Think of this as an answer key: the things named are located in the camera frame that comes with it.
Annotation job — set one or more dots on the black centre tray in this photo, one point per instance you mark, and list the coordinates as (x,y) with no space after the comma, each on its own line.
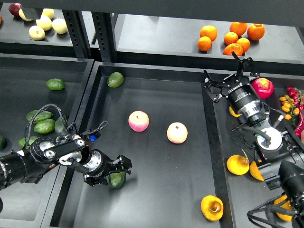
(168,180)

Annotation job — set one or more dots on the green avocado left tray upper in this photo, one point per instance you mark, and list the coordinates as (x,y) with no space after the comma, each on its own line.
(40,117)

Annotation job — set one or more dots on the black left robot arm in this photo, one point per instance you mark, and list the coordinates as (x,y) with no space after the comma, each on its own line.
(70,148)

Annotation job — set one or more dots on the dark green avocado upright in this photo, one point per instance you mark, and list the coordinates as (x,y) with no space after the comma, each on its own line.
(59,126)

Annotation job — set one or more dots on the red chili pepper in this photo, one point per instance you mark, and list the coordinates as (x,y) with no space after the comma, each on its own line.
(300,127)

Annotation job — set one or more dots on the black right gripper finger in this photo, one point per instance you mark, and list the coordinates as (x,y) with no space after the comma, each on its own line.
(245,64)
(208,83)

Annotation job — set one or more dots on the pale yellow pear front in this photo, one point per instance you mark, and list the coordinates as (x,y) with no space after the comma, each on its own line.
(37,33)

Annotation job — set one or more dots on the pale yellow pear half hidden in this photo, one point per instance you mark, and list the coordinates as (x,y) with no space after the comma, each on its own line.
(22,15)

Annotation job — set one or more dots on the yellow pear under right gripper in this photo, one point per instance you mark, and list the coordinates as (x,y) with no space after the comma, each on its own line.
(231,111)

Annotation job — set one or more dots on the green avocado left tray middle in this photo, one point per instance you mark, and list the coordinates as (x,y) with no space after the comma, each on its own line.
(45,126)

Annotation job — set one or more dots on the black left tray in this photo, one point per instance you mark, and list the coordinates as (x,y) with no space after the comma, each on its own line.
(23,89)

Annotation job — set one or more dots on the green avocado at tray corner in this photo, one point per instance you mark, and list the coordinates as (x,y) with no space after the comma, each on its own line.
(115,80)

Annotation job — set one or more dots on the orange top middle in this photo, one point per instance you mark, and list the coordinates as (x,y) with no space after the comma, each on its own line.
(238,27)

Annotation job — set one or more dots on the pale yellow pink apple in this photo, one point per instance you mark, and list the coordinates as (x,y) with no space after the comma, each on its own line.
(177,133)

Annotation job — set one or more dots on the pale yellow pear back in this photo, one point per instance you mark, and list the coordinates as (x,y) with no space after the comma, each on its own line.
(48,12)

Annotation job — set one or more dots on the orange top left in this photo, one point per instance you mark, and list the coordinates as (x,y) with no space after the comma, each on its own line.
(209,31)

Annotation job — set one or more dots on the black shelf upright posts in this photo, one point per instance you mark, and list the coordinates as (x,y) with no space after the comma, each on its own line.
(104,33)

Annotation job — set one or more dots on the yellow pear right tray middle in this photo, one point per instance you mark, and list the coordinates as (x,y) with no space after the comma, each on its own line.
(237,164)

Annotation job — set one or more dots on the orange front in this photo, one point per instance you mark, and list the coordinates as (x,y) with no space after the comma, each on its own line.
(234,47)

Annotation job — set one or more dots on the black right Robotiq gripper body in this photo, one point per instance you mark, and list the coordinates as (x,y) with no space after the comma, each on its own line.
(239,94)

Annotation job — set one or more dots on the orange centre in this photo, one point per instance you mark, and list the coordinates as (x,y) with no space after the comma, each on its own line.
(230,38)

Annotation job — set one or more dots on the green avocado left tray top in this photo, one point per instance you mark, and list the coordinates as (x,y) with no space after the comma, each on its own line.
(55,84)

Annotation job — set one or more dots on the yellow pear in centre tray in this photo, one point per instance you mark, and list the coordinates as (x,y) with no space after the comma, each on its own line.
(212,208)

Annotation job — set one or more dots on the black tray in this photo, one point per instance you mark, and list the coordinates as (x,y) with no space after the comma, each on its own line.
(239,193)
(168,180)
(23,89)

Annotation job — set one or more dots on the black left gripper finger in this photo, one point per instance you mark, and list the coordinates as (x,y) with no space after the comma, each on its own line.
(92,181)
(121,164)

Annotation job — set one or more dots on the black right tray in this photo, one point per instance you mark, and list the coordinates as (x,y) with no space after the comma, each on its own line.
(239,193)

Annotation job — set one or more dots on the orange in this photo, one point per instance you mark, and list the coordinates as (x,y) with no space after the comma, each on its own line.
(230,38)
(209,31)
(204,43)
(238,27)
(244,43)
(234,47)
(256,31)

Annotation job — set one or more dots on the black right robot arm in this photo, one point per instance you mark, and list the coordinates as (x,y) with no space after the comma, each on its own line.
(276,149)

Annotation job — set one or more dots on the red apple right tray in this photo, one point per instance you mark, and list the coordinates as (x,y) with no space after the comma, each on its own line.
(263,87)

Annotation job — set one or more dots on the orange lower left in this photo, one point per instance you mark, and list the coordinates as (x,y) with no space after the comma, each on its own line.
(204,43)

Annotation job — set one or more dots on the cherry tomato bunch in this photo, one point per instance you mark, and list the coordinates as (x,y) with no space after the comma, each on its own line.
(292,103)

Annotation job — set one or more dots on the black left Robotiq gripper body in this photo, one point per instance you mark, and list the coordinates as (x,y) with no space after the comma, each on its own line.
(100,164)

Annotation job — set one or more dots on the yellow pear beside arm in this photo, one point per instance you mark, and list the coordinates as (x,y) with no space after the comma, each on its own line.
(254,171)

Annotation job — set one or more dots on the pale yellow pear middle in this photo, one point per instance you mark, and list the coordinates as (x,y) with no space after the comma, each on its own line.
(44,22)

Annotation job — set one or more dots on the pink red apple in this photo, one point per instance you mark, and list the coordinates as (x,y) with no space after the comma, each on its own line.
(138,121)

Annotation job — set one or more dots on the orange right lower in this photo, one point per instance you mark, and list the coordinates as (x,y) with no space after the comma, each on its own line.
(244,43)

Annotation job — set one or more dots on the orange top right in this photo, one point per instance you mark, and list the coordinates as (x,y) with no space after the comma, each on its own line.
(256,31)

